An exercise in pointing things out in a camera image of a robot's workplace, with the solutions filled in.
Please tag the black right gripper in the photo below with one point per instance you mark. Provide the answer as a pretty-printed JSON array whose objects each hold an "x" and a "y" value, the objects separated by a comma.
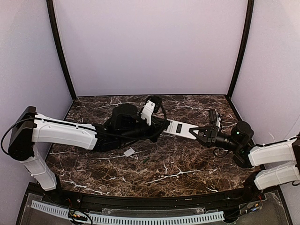
[{"x": 211, "y": 135}]

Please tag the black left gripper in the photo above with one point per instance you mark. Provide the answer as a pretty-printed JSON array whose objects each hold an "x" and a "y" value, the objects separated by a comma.
[{"x": 152, "y": 130}]

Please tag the white and red remote control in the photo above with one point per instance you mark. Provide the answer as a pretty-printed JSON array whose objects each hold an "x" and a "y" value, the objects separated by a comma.
[{"x": 180, "y": 129}]

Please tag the white battery cover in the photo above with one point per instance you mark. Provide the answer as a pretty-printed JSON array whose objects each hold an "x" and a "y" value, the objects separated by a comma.
[{"x": 129, "y": 152}]

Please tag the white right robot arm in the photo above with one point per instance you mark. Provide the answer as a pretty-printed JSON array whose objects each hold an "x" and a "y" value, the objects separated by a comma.
[{"x": 246, "y": 155}]

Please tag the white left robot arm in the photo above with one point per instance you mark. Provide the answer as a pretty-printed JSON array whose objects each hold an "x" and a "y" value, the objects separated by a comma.
[{"x": 125, "y": 126}]

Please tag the white slotted cable duct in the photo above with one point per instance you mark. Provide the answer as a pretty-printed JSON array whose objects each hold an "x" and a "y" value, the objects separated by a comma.
[{"x": 94, "y": 218}]

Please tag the black left corner post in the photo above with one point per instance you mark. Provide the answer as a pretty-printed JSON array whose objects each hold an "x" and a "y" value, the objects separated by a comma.
[{"x": 59, "y": 48}]

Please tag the black corner post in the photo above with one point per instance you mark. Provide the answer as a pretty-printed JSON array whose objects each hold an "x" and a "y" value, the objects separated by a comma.
[
  {"x": 59, "y": 48},
  {"x": 242, "y": 48}
]

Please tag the black right corner post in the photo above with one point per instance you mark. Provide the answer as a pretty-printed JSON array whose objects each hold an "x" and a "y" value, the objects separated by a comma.
[{"x": 242, "y": 48}]

